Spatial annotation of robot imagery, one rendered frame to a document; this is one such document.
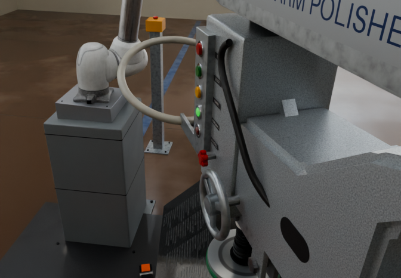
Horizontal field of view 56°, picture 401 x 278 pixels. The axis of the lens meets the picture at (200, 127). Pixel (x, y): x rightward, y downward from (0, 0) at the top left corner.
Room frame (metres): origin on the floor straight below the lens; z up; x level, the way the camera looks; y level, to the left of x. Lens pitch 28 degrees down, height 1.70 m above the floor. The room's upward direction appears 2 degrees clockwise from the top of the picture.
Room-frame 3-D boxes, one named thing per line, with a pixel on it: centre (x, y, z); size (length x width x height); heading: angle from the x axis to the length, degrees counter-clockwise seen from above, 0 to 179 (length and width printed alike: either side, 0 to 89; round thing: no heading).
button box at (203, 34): (0.82, -0.01, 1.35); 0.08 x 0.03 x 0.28; 20
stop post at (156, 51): (2.76, 0.35, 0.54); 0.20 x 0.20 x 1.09; 83
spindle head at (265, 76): (0.71, -0.17, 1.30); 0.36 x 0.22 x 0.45; 20
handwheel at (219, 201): (0.64, -0.07, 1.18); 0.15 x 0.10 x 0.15; 20
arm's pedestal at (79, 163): (1.83, 0.56, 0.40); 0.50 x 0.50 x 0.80; 84
